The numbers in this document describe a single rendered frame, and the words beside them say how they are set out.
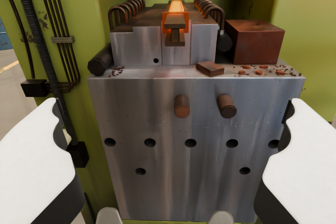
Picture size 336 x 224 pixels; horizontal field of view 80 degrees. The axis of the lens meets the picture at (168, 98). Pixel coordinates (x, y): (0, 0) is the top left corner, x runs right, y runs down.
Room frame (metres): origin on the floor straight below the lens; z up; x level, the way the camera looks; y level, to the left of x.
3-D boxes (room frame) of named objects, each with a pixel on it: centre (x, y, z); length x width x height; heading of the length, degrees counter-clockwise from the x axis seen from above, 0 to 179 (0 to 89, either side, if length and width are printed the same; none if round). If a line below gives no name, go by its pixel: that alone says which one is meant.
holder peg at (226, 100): (0.30, -0.10, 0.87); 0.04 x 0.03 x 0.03; 177
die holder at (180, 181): (0.60, -0.06, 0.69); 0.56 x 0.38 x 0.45; 177
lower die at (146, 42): (0.59, 0.00, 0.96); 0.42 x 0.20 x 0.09; 177
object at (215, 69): (0.35, -0.08, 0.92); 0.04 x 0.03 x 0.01; 25
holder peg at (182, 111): (0.30, -0.02, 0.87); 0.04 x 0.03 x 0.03; 177
